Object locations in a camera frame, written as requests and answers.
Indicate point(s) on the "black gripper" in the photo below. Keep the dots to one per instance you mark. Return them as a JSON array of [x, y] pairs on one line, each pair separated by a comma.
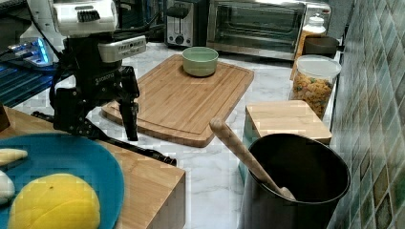
[[83, 81]]

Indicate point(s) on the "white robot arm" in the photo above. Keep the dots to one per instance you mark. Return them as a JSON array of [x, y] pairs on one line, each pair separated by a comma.
[[81, 18]]

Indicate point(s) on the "teal plate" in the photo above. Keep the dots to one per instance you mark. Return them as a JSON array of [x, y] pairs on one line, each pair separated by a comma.
[[81, 157]]

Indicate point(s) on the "bamboo cutting board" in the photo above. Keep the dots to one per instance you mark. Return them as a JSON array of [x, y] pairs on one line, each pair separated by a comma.
[[177, 107]]

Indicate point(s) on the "yellow lemon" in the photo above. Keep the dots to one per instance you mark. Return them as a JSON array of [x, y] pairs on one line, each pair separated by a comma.
[[58, 201]]

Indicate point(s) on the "white banana piece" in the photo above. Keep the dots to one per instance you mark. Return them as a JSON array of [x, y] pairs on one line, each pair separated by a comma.
[[9, 155]]

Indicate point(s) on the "green ceramic bowl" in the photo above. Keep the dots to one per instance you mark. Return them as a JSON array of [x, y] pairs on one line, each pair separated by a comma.
[[199, 61]]

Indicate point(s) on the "white garlic piece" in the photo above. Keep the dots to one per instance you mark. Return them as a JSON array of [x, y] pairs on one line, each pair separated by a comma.
[[7, 188]]

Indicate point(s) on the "silver two-slot toaster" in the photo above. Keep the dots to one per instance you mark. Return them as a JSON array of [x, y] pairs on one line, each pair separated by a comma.
[[186, 22]]

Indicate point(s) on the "silver toaster oven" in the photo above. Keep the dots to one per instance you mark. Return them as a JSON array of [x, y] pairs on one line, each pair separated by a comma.
[[266, 28]]

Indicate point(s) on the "teal canister with wooden lid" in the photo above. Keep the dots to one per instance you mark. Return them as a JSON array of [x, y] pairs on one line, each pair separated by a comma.
[[283, 117]]

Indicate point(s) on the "clear jar with white lid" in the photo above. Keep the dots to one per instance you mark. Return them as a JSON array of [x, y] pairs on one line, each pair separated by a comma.
[[313, 80]]

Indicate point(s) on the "dark brown bowl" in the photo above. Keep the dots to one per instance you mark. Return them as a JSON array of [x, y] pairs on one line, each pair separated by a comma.
[[321, 45]]

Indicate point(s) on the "black utensil holder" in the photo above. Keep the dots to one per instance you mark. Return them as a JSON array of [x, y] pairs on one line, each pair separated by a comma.
[[315, 174]]

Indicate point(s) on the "small white lidded jar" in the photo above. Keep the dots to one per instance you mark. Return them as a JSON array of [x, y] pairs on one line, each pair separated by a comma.
[[314, 26]]

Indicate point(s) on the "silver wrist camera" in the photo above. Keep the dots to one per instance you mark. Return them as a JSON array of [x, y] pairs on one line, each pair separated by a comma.
[[112, 52]]

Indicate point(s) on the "wooden spoon handle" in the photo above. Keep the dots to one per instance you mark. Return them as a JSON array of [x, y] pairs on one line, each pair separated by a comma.
[[237, 147]]

